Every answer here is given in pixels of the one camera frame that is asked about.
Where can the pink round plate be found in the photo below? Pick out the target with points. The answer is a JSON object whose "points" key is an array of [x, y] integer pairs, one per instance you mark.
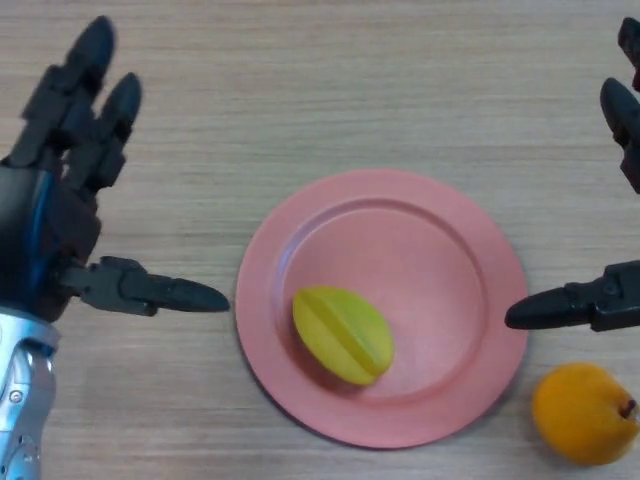
{"points": [[382, 307]]}

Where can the orange yellow pear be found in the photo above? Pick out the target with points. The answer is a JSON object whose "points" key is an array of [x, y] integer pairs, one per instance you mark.
{"points": [[582, 412]]}

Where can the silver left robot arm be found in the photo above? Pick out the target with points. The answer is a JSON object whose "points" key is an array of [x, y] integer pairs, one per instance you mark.
{"points": [[22, 390]]}

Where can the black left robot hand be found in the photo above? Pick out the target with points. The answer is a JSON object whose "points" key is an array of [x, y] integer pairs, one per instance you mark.
{"points": [[55, 220]]}

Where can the yellow green starfruit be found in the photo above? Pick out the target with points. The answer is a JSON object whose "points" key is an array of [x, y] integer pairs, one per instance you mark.
{"points": [[342, 335]]}

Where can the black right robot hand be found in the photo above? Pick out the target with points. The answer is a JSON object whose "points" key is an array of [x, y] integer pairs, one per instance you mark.
{"points": [[620, 120]]}

